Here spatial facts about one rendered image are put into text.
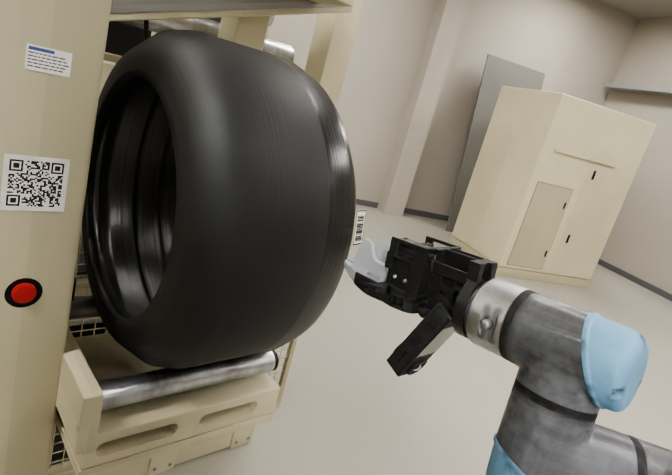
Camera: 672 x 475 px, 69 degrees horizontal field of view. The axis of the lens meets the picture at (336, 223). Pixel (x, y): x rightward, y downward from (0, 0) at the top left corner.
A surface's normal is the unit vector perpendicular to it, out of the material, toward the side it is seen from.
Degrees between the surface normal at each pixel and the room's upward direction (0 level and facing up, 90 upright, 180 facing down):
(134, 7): 90
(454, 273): 90
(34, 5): 90
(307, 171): 62
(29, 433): 90
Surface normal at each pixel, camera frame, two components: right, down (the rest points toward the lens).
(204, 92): -0.05, -0.39
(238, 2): 0.63, 0.36
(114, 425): 0.25, -0.94
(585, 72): 0.31, 0.33
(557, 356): -0.69, -0.17
